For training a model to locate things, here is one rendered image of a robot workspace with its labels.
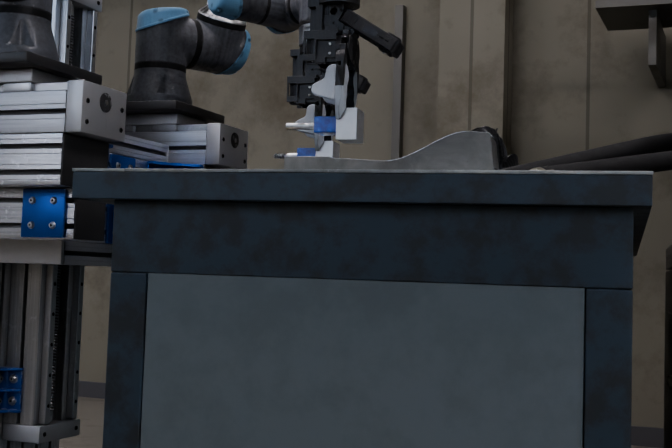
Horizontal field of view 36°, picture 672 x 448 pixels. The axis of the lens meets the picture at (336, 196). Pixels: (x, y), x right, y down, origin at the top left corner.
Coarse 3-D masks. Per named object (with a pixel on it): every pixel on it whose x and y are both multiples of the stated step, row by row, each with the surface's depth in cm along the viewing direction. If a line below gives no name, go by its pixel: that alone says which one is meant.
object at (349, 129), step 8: (344, 112) 174; (352, 112) 174; (360, 112) 176; (320, 120) 176; (328, 120) 175; (336, 120) 175; (344, 120) 174; (352, 120) 174; (360, 120) 176; (288, 128) 179; (296, 128) 179; (304, 128) 178; (312, 128) 178; (320, 128) 176; (328, 128) 175; (336, 128) 175; (344, 128) 174; (352, 128) 174; (360, 128) 176; (336, 136) 174; (344, 136) 174; (352, 136) 174; (360, 136) 176
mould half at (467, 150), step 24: (432, 144) 183; (456, 144) 182; (480, 144) 180; (288, 168) 189; (312, 168) 188; (336, 168) 187; (360, 168) 186; (384, 168) 185; (408, 168) 184; (432, 168) 182; (456, 168) 181; (480, 168) 180
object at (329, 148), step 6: (324, 144) 206; (330, 144) 205; (336, 144) 207; (300, 150) 207; (306, 150) 207; (312, 150) 206; (324, 150) 205; (330, 150) 205; (336, 150) 207; (276, 156) 210; (282, 156) 210; (330, 156) 205; (336, 156) 207
